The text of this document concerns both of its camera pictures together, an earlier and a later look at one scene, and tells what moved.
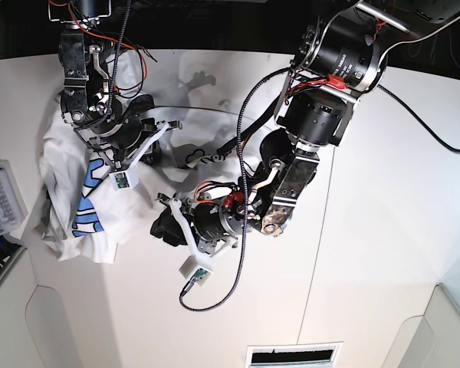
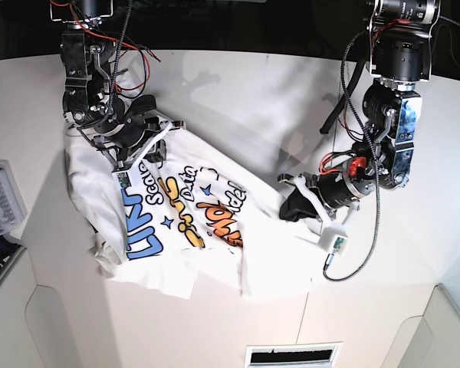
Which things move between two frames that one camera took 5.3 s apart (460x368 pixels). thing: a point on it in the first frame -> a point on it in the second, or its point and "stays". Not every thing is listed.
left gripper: (136, 142) stays
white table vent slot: (294, 355) stays
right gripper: (210, 215) -> (336, 192)
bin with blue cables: (0, 254) stays
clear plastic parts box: (5, 205) stays
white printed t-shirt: (85, 217) -> (187, 217)
